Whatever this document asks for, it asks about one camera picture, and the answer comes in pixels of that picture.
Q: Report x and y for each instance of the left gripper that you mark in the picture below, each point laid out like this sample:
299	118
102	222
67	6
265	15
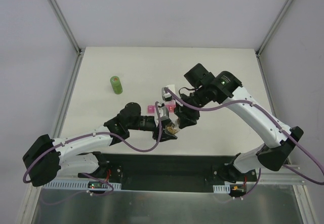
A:
159	132

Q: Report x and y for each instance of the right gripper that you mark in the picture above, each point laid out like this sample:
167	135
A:
187	114

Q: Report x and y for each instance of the clear pill bottle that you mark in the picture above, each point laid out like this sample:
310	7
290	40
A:
173	127

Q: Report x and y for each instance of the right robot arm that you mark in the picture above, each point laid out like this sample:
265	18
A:
225	89

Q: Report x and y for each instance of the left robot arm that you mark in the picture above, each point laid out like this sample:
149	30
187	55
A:
48	158

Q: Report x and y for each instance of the green cylindrical bottle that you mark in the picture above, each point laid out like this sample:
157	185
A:
116	85

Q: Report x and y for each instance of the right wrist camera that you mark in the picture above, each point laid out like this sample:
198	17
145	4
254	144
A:
166	96

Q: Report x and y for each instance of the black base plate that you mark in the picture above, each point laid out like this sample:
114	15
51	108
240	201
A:
169	173

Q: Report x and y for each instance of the right white cable duct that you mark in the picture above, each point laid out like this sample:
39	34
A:
221	189

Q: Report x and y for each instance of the white cable duct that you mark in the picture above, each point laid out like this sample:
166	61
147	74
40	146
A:
221	189
82	185

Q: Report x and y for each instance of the left white cable duct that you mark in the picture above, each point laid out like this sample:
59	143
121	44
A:
82	185

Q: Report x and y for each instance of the left aluminium frame post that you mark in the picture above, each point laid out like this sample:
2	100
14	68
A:
65	26

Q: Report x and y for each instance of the aluminium frame post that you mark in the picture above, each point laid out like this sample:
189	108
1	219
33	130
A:
274	27
65	26

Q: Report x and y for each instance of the right aluminium frame post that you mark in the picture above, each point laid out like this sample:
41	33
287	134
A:
274	27

